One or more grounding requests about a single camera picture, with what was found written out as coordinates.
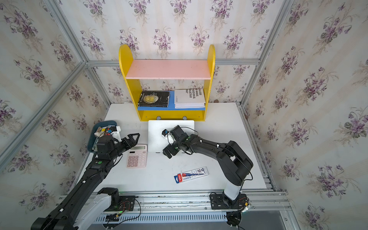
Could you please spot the aluminium front rail frame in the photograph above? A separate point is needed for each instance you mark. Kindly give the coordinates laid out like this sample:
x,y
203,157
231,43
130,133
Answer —
x,y
186,207

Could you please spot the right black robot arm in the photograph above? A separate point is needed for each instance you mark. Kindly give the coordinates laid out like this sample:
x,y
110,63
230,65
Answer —
x,y
233,161

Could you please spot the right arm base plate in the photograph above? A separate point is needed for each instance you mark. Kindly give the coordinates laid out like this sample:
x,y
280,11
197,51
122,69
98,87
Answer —
x,y
221,201

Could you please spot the pink calculator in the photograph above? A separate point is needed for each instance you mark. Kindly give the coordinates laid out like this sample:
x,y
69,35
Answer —
x,y
137,157

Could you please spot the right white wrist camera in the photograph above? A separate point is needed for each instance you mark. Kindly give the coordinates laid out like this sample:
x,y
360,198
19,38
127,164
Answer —
x,y
166,133

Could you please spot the black book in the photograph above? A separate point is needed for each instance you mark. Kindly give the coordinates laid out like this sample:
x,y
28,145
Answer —
x,y
154,99

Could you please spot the teal tray of stationery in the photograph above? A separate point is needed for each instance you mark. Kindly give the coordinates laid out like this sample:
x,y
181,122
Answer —
x,y
93,138

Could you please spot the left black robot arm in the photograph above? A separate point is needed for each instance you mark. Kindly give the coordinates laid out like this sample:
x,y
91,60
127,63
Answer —
x,y
67,215

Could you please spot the silver laptop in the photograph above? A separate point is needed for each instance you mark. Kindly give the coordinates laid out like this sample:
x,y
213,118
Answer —
x,y
158,141

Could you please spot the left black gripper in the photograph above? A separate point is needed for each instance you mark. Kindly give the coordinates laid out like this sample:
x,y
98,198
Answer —
x,y
131,140

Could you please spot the blue red packaged tool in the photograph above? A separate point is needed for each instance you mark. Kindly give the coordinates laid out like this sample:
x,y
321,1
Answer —
x,y
191,175

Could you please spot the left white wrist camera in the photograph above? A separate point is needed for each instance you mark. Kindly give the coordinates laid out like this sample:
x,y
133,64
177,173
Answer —
x,y
113,131

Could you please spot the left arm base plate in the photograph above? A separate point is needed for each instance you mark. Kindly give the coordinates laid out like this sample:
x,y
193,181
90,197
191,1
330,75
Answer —
x,y
126,203

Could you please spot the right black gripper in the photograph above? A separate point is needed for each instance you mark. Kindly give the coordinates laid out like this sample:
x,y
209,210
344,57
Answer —
x,y
171,150

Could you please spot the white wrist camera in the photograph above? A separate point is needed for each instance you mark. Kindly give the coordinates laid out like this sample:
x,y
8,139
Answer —
x,y
113,131
166,133

